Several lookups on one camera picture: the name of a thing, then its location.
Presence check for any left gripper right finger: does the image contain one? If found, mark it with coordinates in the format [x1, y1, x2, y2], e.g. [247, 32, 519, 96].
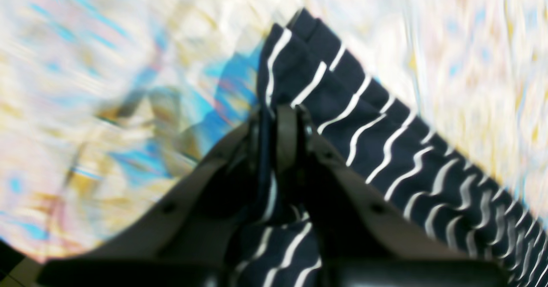
[276, 105, 507, 287]

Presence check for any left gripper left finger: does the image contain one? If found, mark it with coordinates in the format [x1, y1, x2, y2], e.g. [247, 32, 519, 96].
[36, 111, 262, 287]

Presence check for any navy white striped T-shirt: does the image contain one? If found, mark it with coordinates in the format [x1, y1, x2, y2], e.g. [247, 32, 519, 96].
[260, 9, 547, 287]

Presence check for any patterned pastel tablecloth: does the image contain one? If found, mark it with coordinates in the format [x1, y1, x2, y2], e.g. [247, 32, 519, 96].
[1, 0, 547, 262]

